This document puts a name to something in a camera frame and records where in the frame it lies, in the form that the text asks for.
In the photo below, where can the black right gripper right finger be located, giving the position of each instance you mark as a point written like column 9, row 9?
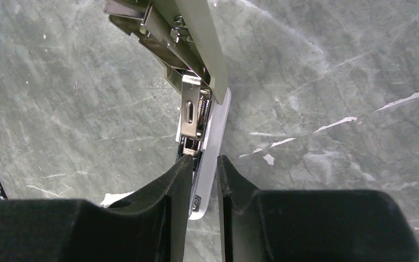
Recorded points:
column 309, row 225

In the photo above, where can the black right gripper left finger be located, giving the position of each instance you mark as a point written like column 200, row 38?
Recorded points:
column 148, row 225

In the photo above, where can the small beige white stapler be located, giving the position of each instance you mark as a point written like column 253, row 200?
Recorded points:
column 183, row 38

